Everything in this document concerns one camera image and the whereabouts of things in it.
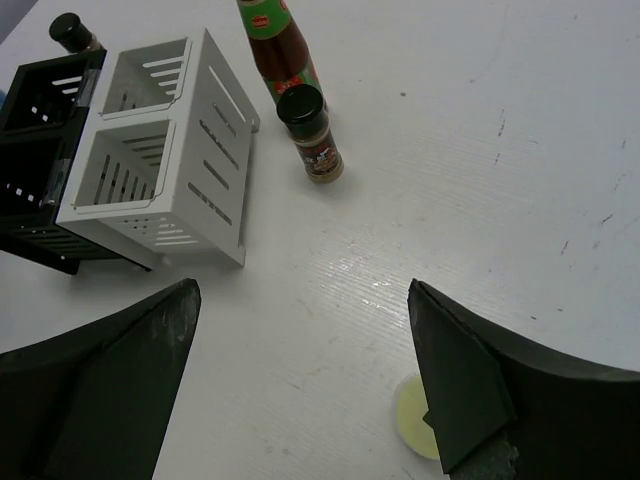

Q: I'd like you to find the cream squeeze bottle yellow top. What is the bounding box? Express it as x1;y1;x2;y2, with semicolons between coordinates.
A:
392;374;440;461

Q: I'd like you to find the white slotted organizer box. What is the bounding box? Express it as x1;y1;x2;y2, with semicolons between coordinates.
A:
57;27;260;270

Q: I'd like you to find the red sauce bottle green label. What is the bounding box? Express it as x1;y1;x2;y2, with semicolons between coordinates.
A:
237;0;322;103

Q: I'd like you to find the black slotted organizer box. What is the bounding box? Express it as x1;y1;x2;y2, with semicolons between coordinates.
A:
0;48;154;276

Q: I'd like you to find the spice jar with brown label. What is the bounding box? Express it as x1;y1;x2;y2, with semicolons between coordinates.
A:
276;84;344;183

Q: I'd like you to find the dark spice jar black cap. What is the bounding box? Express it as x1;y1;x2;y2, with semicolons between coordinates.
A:
49;12;103;54

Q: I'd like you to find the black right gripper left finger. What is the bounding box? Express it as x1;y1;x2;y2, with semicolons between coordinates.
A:
1;279;201;479

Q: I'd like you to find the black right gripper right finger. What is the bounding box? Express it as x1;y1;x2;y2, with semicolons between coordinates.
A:
408;280;639;479

